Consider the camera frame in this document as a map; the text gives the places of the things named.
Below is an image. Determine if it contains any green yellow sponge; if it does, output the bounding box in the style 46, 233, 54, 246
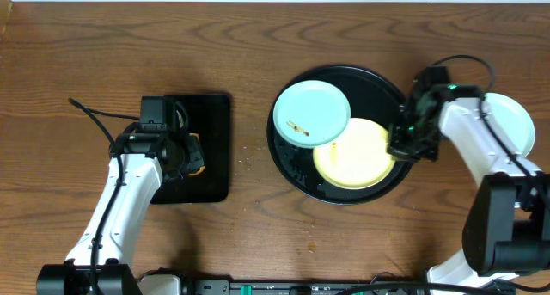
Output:
187, 133, 205, 176

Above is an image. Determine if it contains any yellow plate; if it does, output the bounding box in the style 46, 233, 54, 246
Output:
313, 118, 395, 190

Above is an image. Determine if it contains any light blue plate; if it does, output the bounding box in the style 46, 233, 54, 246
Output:
486, 93, 535, 157
272, 80, 351, 149

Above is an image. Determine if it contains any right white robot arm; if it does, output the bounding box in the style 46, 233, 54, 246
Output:
388, 65, 549, 287

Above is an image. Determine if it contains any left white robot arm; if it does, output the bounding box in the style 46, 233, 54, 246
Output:
36, 96, 205, 294

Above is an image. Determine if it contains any black rectangular tray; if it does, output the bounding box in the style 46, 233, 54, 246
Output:
151, 94, 232, 205

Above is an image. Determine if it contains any round black tray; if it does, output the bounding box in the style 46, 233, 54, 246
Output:
266, 65, 412, 205

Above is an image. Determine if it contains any left black cable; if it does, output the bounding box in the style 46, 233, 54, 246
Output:
68, 97, 143, 295

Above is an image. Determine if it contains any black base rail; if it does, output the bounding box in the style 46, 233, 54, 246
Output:
137, 268, 431, 295

